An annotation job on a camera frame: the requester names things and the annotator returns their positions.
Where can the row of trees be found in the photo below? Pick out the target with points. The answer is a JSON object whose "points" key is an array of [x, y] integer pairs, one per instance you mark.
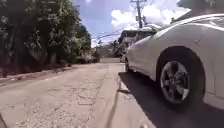
{"points": [[36, 33]]}

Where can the grey concrete road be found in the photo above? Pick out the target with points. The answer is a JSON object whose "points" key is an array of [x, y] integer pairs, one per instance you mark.
{"points": [[56, 100]]}

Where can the white car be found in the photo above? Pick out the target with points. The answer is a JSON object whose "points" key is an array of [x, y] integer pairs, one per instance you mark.
{"points": [[186, 50]]}

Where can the roadside kerb strip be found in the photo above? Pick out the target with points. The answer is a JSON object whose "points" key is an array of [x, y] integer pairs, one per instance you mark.
{"points": [[31, 75]]}

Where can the pale distant wall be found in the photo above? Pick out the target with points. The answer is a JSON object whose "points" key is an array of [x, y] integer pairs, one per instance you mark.
{"points": [[109, 60]]}

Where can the distant building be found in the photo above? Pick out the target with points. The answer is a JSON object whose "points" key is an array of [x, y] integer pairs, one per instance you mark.
{"points": [[127, 39]]}

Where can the utility pole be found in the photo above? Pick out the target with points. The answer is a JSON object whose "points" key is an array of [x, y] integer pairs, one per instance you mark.
{"points": [[139, 15]]}

